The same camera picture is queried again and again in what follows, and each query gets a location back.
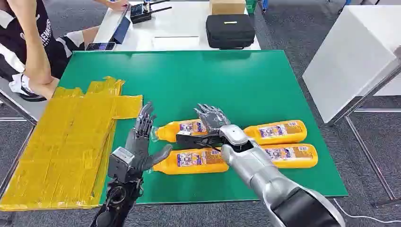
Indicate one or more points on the black carrying case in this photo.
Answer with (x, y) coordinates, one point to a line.
(230, 31)

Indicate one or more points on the grey tablet with blue cover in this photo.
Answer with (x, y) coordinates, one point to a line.
(114, 26)

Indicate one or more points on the white side table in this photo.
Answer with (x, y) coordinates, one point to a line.
(347, 56)

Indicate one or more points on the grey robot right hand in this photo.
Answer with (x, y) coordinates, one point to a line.
(213, 119)

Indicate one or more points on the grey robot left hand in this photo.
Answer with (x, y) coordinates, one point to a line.
(137, 147)

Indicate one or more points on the yellow sheet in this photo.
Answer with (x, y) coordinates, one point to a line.
(62, 147)

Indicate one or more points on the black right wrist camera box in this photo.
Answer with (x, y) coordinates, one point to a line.
(188, 141)

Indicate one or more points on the green mat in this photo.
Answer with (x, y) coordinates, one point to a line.
(219, 81)

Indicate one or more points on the black smartphone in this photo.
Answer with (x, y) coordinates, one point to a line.
(101, 46)

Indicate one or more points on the brown cardboard box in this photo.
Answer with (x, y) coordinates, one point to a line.
(227, 6)

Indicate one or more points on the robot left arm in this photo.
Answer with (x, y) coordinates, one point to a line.
(116, 203)

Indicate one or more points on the orange drink bottle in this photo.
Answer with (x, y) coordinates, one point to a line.
(194, 161)
(291, 155)
(170, 130)
(275, 131)

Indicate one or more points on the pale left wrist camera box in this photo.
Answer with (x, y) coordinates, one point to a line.
(120, 164)

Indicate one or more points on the metal table frame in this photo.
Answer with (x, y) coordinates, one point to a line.
(22, 112)

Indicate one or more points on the person's hand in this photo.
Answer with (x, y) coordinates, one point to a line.
(119, 4)

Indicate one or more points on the black remote controller with antennas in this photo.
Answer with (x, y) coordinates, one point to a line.
(141, 12)

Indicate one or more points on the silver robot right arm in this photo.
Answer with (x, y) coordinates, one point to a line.
(266, 178)

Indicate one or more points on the green container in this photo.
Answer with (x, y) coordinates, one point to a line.
(251, 5)

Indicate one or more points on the person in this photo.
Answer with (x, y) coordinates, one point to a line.
(18, 37)

